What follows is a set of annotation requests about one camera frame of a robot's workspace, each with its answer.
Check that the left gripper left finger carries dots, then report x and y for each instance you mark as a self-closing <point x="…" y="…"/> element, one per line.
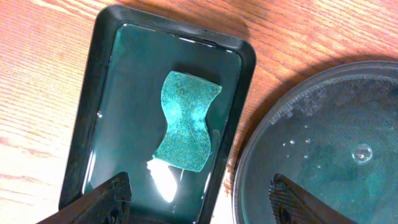
<point x="108" y="203"/>

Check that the round black tray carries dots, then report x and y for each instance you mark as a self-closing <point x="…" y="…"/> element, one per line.
<point x="334" y="135"/>

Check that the green scouring sponge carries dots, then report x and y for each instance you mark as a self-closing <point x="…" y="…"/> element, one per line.
<point x="185" y="100"/>

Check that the rectangular black tray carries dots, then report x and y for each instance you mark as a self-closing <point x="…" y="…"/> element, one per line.
<point x="120" y="122"/>

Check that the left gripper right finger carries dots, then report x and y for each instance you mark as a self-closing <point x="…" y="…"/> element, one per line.
<point x="292" y="204"/>

